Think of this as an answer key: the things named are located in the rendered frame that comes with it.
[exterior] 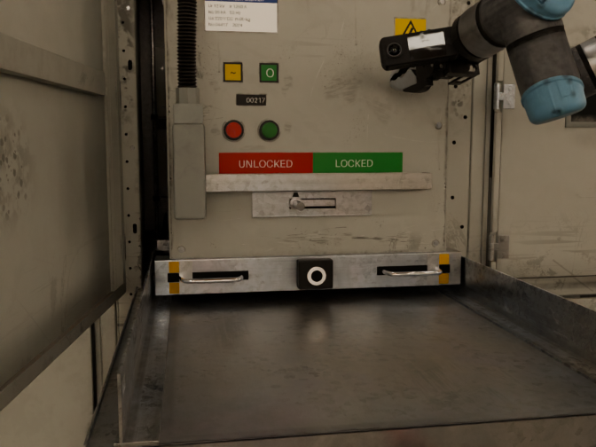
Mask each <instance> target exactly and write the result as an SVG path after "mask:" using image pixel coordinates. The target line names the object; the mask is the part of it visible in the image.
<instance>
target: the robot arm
mask: <svg viewBox="0 0 596 447"><path fill-rule="evenodd" d="M574 2H575V0H480V1H479V2H477V3H476V4H474V5H473V6H471V7H470V8H468V9H467V10H466V11H464V12H463V13H462V14H461V15H460V16H459V17H457V18H456V19H455V20H454V22H453V24H452V26H451V27H442V28H436V29H428V30H425V31H419V32H414V33H409V34H403V35H393V36H387V37H383V38H381V39H380V44H379V51H380V63H381V66H382V68H383V69H384V70H386V71H390V70H392V72H391V75H390V77H389V82H390V85H389V86H390V87H391V88H393V89H394V90H399V91H404V92H411V93H422V92H426V91H428V90H429V89H430V87H431V86H433V81H438V80H439V79H447V80H448V79H451V78H453V77H458V78H456V79H454V80H452V81H451V82H448V85H460V84H462V83H464V82H467V81H468V80H470V79H472V78H474V77H476V76H477V75H479V74H480V71H479V63H481V62H482V61H484V60H486V59H488V58H489V57H491V56H493V55H495V54H496V53H498V52H500V51H502V50H504V49H505V48H506V51H507V54H508V58H509V60H510V63H511V66H512V69H513V72H514V77H515V80H516V83H517V86H518V89H519V92H520V94H521V104H522V106H523V107H524V108H525V111H526V113H527V116H528V118H529V121H530V122H531V123H533V124H536V125H538V124H543V123H547V122H552V121H556V120H559V119H561V118H564V117H567V116H570V115H572V114H576V113H578V112H580V111H582V110H583V109H584V108H585V106H586V98H588V97H590V96H592V95H594V94H596V36H594V37H592V38H590V39H588V40H586V41H585V42H583V43H580V44H579V45H577V46H575V47H573V48H571V49H570V46H569V41H568V38H567V36H566V31H565V29H564V24H563V21H562V18H563V17H564V16H565V14H566V13H567V12H569V11H570V9H571V8H572V6H573V4H574ZM470 66H473V68H475V71H469V69H470ZM407 70H409V71H407ZM405 73H406V74H405ZM402 74H405V75H404V76H403V77H400V76H401V75H402ZM463 77H468V78H467V79H465V80H463V81H458V80H459V79H461V78H463Z"/></svg>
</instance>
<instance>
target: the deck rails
mask: <svg viewBox="0 0 596 447"><path fill-rule="evenodd" d="M154 259H155V258H154V252H153V254H152V258H151V261H150V264H149V267H148V270H147V273H146V276H145V282H144V284H143V288H142V291H141V295H140V297H139V300H138V304H137V309H136V312H135V315H134V318H133V321H132V324H131V328H130V330H129V336H128V339H127V342H126V345H125V349H124V351H123V354H122V360H121V363H120V366H119V369H118V373H117V388H118V414H119V425H118V428H117V432H116V436H115V440H114V447H130V446H142V445H155V444H159V442H160V431H161V412H162V402H163V391H164V381H165V371H166V361H167V350H168V340H169V321H170V310H171V300H172V295H155V284H154V282H153V279H152V273H153V272H154ZM431 287H433V288H434V289H435V290H437V291H439V292H440V293H442V294H444V295H446V296H448V297H450V298H451V299H452V300H454V301H455V302H458V303H459V304H461V305H463V306H465V307H466V308H468V309H470V310H471V311H473V312H475V313H476V314H478V315H480V316H481V317H483V318H485V319H487V320H489V321H490V322H491V323H493V324H495V325H497V326H499V327H500V328H502V329H504V330H506V331H507V332H509V333H510V334H512V335H514V336H515V337H517V338H519V339H521V340H522V341H525V342H526V343H528V344H529V345H530V346H532V347H534V348H536V349H538V350H540V351H541V352H543V353H545V354H546V355H547V356H549V357H551V358H553V359H555V360H556V361H558V362H560V363H562V364H563V365H566V366H567V367H568V368H570V369H571V370H573V371H575V372H577V373H579V374H581V375H582V376H584V377H585V378H586V379H588V380H591V381H592V382H594V383H596V310H592V309H590V308H587V307H585V306H583V305H581V304H578V303H576V302H572V301H571V300H568V299H566V298H563V297H561V296H559V295H557V294H553V293H551V292H548V291H546V290H544V289H542V288H540V287H537V286H533V285H531V284H529V283H527V282H524V281H522V280H520V279H517V278H514V277H512V276H509V275H507V274H505V273H503V272H501V271H497V270H494V269H492V268H490V267H488V266H486V265H483V264H481V263H478V262H475V261H473V260H471V259H468V258H466V257H464V256H461V273H460V285H441V286H431Z"/></svg>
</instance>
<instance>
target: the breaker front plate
mask: <svg viewBox="0 0 596 447"><path fill-rule="evenodd" d="M196 2H197V3H196V5H197V7H196V9H197V11H196V12H197V14H195V15H196V16H197V18H195V19H196V21H195V22H196V23H197V24H196V25H195V26H196V28H195V29H196V30H197V31H196V32H195V33H196V34H197V35H196V37H197V38H196V39H195V40H196V41H197V42H196V44H197V45H196V46H195V47H196V48H197V49H196V51H197V52H196V53H195V54H196V55H197V56H196V57H195V58H196V60H195V61H196V62H197V63H195V65H196V67H195V68H196V69H197V70H195V72H197V74H195V75H197V77H195V78H196V79H197V80H196V81H195V82H196V84H195V85H196V86H198V87H196V88H199V89H200V104H202V105H203V124H204V126H205V148H206V175H237V174H219V153H403V172H382V173H421V172H428V173H432V189H418V190H345V191H271V192H206V202H207V214H206V218H204V219H191V220H176V219H175V217H174V183H173V143H172V126H173V124H174V122H173V105H174V104H175V103H176V88H178V87H177V86H178V85H179V84H178V82H179V81H178V80H177V79H178V78H179V77H178V75H179V73H178V71H179V70H177V69H178V68H179V67H178V66H177V65H178V64H179V63H177V61H178V60H179V59H177V58H178V57H179V56H177V54H178V53H179V52H177V51H178V50H179V49H178V48H177V47H178V46H179V45H177V43H179V42H178V41H177V40H178V38H177V36H178V34H177V33H178V31H177V29H179V27H177V26H178V25H179V24H177V22H178V21H179V20H177V18H179V17H177V14H179V13H177V11H179V10H178V9H177V7H179V6H177V4H179V3H178V2H177V0H166V37H167V77H168V115H169V191H170V230H171V259H183V258H215V257H246V256H278V255H340V254H371V253H403V252H435V251H444V238H445V204H446V170H447V137H448V103H449V85H448V82H449V79H448V80H447V79H439V80H438V81H433V86H431V87H430V89H429V90H428V91H426V92H422V93H411V92H404V91H399V90H394V89H393V88H391V87H390V86H389V85H390V82H389V77H390V75H391V72H392V70H390V71H386V70H384V69H383V68H382V66H381V63H380V51H379V44H380V39H381V38H383V37H387V36H393V35H395V29H396V19H422V20H426V30H428V29H436V28H442V27H450V26H451V0H278V32H277V33H251V32H218V31H205V8H204V0H196ZM224 62H242V71H243V82H224ZM259 63H278V82H260V76H259ZM236 94H244V95H266V106H236ZM230 120H236V121H239V122H240V123H241V124H242V125H243V128H244V133H243V136H242V137H241V138H240V139H238V140H230V139H228V138H227V137H226V136H225V135H224V125H225V123H226V122H228V121H230ZM268 120H271V121H274V122H276V123H277V124H278V127H279V134H278V136H277V137H276V138H275V139H273V140H266V139H264V138H262V137H261V135H260V132H259V129H260V126H261V124H262V123H263V122H265V121H268ZM294 192H298V194H299V197H293V195H294ZM292 198H299V199H323V198H335V208H305V209H304V210H302V211H300V210H293V209H291V208H289V199H292Z"/></svg>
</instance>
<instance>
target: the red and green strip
mask: <svg viewBox="0 0 596 447"><path fill-rule="evenodd" d="M382 172H403V153H219V174H266V173H382Z"/></svg>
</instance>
